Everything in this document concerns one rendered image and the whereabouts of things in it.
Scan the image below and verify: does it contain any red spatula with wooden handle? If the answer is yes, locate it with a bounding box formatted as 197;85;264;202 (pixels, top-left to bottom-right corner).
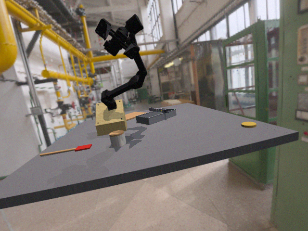
40;144;92;156

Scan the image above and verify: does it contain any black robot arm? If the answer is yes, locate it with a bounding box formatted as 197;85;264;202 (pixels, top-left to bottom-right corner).
101;14;147;111

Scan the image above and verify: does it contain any grey cylindrical jar with wooden lid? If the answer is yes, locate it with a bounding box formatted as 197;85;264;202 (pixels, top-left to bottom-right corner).
109;130;126;147

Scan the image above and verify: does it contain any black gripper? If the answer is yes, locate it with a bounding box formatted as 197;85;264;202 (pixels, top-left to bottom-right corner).
95;18;140;59

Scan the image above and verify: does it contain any yellow flat disc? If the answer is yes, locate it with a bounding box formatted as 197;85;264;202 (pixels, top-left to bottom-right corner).
242;122;257;128

